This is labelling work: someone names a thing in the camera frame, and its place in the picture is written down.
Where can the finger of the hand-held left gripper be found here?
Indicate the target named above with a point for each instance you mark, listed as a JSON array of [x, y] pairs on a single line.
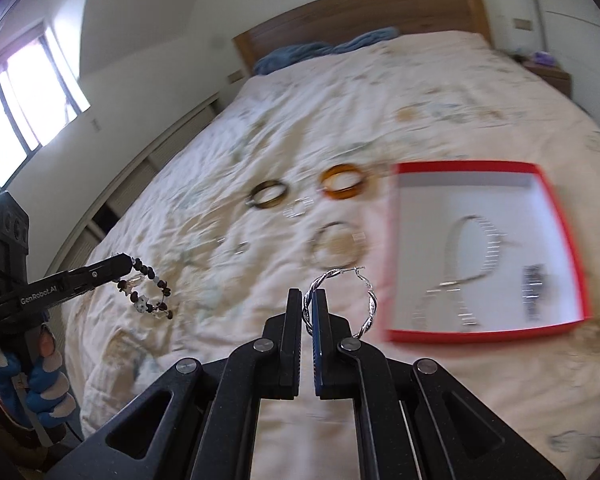
[[100, 270]]

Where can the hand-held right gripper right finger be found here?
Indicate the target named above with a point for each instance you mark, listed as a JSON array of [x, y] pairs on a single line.
[[320, 340]]

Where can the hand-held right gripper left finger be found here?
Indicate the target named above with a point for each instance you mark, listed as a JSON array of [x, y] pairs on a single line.
[[295, 320]]

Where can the silver twisted hoop earring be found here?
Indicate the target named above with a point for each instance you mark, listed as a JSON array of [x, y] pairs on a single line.
[[370, 305]]

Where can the dark brown bangle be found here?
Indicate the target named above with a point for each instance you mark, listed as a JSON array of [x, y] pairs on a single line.
[[260, 205]]

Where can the amber resin bangle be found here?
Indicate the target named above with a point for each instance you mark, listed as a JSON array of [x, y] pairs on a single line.
[[330, 192]]

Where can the red box with white inside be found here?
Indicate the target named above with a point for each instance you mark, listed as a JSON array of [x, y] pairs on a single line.
[[480, 200]]

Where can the person's left hand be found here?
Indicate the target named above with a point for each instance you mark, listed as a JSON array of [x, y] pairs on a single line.
[[45, 385]]

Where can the small silver earring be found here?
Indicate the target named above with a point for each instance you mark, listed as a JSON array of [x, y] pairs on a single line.
[[241, 247]]

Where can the window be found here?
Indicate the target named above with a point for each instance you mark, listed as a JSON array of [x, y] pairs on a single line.
[[10, 125]]

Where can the floral bed sheet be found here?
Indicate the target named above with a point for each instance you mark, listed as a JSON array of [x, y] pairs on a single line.
[[280, 125]]

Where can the blue blanket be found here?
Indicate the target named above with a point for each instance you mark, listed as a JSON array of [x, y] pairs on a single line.
[[290, 57]]

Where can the wooden headboard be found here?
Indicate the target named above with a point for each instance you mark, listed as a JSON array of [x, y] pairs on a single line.
[[355, 15]]

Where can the wooden nightstand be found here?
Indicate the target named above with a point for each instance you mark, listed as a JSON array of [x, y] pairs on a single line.
[[550, 75]]

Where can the white wardrobe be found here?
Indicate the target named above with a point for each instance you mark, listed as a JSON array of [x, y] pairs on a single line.
[[565, 0]]

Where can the low white wall cabinet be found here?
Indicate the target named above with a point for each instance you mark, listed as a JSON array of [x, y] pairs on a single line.
[[130, 180]]

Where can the beige wall socket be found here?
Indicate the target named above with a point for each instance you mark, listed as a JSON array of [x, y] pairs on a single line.
[[522, 24]]

